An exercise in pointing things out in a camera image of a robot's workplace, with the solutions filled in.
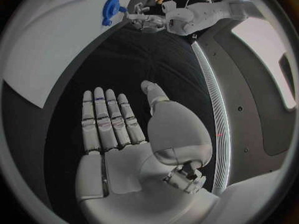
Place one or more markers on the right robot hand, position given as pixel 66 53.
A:
pixel 130 171

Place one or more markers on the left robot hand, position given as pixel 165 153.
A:
pixel 151 21

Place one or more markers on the blue gear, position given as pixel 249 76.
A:
pixel 111 8

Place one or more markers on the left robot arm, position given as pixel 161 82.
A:
pixel 210 13

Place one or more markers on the white task board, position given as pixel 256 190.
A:
pixel 58 41

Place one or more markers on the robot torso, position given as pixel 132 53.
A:
pixel 245 106

